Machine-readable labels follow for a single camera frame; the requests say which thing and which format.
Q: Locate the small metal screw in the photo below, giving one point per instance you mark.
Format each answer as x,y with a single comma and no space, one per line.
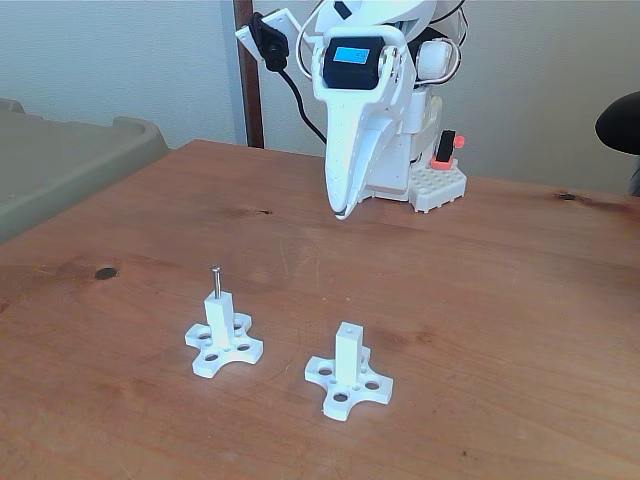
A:
217,285

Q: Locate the orange and black clamp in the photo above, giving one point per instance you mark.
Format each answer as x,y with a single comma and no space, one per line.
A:
446,145

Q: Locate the black rounded chair back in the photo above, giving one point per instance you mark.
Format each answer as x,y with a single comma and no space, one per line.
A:
622,125

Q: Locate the grey-green plastic bin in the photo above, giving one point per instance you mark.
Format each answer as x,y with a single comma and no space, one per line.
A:
60,160

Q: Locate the black camera on white bracket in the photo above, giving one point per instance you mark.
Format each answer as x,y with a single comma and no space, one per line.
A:
270,45

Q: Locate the dark wooden post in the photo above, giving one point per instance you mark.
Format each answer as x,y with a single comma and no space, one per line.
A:
252,110

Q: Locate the white cross-base post stand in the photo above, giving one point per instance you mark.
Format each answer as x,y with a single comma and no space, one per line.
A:
347,355
216,320

